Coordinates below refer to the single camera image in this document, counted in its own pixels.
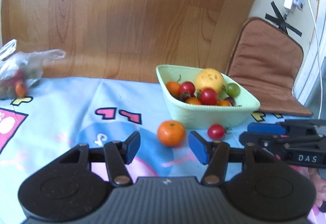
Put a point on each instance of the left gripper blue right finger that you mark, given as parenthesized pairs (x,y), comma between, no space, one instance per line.
(217,155)

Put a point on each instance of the small red tomato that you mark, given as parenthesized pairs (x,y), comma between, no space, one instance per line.
(217,132)

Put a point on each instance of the cartoon pig tablecloth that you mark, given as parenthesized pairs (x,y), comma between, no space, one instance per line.
(60,113)

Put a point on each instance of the red cherry tomato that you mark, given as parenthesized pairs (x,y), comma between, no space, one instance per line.
(208,96)
(187,88)

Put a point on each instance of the orange tangerine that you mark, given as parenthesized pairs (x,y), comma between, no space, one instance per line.
(171,133)
(173,88)

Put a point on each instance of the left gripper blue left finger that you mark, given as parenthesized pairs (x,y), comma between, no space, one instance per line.
(116,155)

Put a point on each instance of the large yellow lemon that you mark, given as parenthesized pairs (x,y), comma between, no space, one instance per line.
(209,78)

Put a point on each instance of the black tape cross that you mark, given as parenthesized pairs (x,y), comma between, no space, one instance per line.
(280,21)

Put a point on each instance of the wood pattern vinyl sheet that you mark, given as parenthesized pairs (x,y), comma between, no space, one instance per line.
(125,39)

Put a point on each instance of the orange cherry tomato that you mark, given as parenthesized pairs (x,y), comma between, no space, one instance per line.
(224,103)

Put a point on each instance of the light green ceramic dish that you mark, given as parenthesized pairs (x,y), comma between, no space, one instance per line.
(203,116)

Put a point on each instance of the red cherry tomato back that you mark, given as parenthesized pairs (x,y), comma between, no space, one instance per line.
(187,88)

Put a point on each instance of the brown seat cushion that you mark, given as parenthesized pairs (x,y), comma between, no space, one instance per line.
(266,62)

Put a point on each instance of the plastic bag of tomatoes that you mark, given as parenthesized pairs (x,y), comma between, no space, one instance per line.
(20,70)

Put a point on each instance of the dark cherry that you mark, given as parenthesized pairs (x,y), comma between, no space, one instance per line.
(231,100)
(184,96)

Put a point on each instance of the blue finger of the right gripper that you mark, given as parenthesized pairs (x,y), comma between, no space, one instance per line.
(278,144)
(290,127)

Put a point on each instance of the orange tomato with stem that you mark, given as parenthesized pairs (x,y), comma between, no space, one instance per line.
(193,101)

